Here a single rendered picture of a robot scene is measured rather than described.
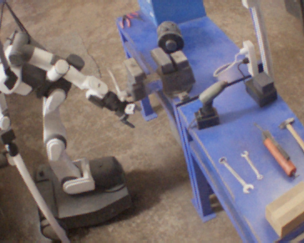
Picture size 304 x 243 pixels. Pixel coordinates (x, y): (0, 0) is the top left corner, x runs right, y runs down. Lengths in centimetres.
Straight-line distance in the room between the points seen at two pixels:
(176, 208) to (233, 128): 100
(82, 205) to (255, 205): 148
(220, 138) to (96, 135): 169
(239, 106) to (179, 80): 34
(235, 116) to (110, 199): 109
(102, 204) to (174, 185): 51
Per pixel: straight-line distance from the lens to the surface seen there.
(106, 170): 343
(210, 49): 322
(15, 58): 277
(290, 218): 216
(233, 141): 263
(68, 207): 353
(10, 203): 399
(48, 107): 305
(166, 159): 385
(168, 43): 315
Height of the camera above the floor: 269
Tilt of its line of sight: 40 degrees down
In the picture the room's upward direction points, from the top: 17 degrees counter-clockwise
